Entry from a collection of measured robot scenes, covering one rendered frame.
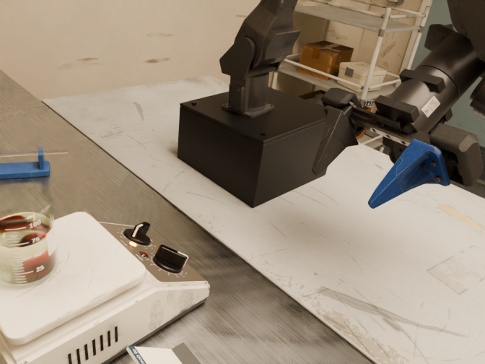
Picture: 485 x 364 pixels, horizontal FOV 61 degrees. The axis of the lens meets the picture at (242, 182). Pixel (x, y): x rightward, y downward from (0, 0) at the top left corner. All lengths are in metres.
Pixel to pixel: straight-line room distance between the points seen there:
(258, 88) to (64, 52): 1.33
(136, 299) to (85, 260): 0.06
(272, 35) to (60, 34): 1.37
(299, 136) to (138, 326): 0.37
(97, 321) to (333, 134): 0.31
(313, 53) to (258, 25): 1.99
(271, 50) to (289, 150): 0.15
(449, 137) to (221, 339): 0.29
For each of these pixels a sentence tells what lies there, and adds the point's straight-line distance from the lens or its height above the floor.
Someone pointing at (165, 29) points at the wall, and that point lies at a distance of 2.13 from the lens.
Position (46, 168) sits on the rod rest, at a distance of 0.71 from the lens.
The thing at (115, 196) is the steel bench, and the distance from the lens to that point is 0.65.
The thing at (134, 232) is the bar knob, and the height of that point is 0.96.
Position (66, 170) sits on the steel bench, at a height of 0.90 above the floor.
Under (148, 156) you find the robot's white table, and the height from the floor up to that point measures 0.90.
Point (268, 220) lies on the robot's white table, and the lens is 0.62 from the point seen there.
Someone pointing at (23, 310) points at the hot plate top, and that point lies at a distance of 0.37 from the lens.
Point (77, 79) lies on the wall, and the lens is 1.96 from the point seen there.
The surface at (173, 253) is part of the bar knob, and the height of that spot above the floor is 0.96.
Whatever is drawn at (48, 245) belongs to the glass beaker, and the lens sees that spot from 0.37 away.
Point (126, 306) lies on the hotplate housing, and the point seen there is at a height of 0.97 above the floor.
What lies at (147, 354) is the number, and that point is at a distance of 0.40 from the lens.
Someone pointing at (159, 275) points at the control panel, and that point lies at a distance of 0.42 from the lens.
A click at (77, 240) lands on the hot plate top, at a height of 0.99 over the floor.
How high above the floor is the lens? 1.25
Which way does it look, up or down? 30 degrees down
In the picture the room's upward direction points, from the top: 8 degrees clockwise
